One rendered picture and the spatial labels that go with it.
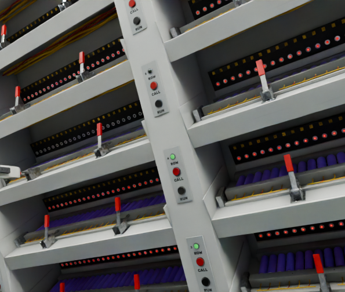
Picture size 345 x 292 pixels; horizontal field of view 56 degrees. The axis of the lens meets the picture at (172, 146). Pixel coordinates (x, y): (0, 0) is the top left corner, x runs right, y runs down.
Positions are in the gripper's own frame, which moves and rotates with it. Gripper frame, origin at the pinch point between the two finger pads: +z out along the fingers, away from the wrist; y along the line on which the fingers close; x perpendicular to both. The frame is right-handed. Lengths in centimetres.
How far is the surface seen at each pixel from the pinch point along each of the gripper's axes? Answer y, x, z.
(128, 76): 40.2, 15.3, 5.0
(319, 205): 74, -21, 12
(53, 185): 8.5, -4.9, 8.6
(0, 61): -1.9, 34.6, -0.1
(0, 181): -17.9, 1.6, 10.2
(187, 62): 51, 19, 16
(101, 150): 27.5, 0.4, 7.8
